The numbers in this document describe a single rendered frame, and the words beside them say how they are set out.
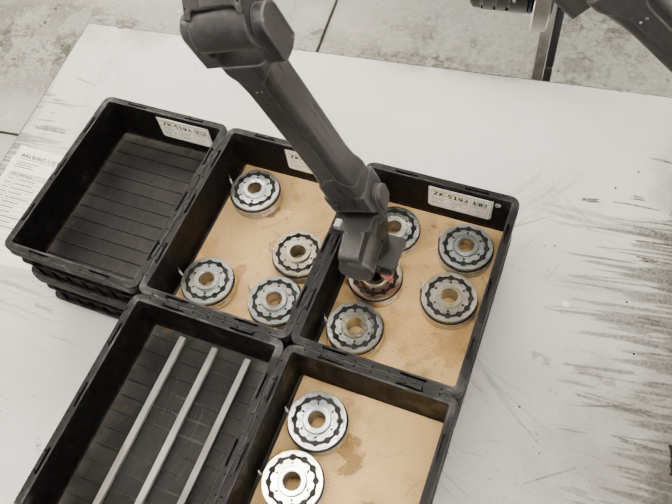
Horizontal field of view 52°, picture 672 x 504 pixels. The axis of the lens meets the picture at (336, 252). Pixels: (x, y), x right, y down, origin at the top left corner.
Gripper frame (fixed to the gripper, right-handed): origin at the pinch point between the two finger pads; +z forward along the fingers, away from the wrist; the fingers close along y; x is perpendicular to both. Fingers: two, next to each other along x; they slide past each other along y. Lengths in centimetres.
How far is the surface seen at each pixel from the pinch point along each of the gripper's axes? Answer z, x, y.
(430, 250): 4.1, 9.9, 7.4
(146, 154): 4, 13, -59
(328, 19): 87, 150, -82
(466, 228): 1.3, 15.2, 12.8
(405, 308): 4.1, -3.4, 7.0
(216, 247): 3.9, -3.5, -33.0
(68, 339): 17, -29, -59
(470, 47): 87, 151, -21
